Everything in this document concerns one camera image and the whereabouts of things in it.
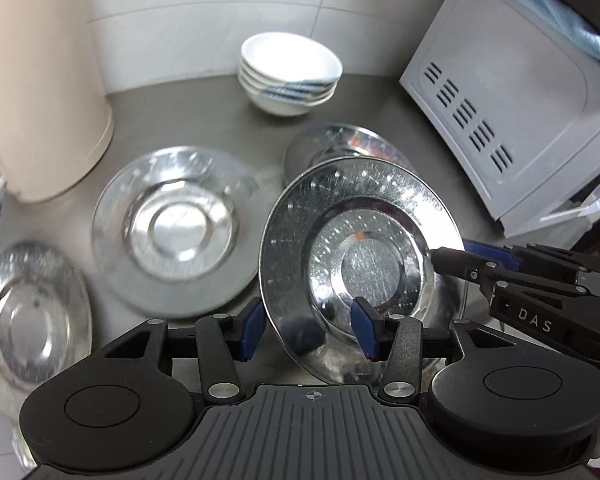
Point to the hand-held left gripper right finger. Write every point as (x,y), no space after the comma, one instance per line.
(365,327)

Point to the light blue cloth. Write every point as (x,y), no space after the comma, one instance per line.
(575,30)

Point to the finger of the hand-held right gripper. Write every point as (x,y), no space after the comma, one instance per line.
(460,262)
(502,256)

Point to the white ceramic bowl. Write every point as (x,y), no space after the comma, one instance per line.
(280,107)
(280,89)
(275,96)
(290,57)

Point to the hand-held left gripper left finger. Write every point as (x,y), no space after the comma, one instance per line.
(253,327)

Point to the beige electric kettle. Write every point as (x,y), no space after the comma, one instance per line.
(40,85)

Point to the white microwave oven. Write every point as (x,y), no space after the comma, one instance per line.
(505,85)

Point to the stainless steel plate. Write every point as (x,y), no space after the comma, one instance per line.
(30,320)
(370,265)
(180,230)
(345,140)

